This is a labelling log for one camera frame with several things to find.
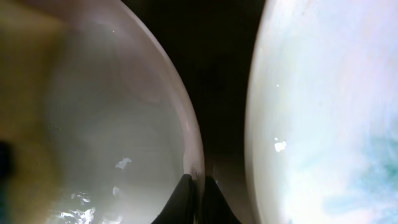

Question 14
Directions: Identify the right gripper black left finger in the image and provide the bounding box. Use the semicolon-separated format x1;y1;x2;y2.
151;174;196;224

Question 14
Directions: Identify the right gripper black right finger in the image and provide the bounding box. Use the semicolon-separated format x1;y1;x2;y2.
200;176;241;224

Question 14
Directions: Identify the white plate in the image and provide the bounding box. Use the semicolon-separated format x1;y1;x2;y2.
244;0;397;224
1;1;204;223

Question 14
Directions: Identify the large dark brown tray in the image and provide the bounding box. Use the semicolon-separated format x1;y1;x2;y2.
125;0;264;223

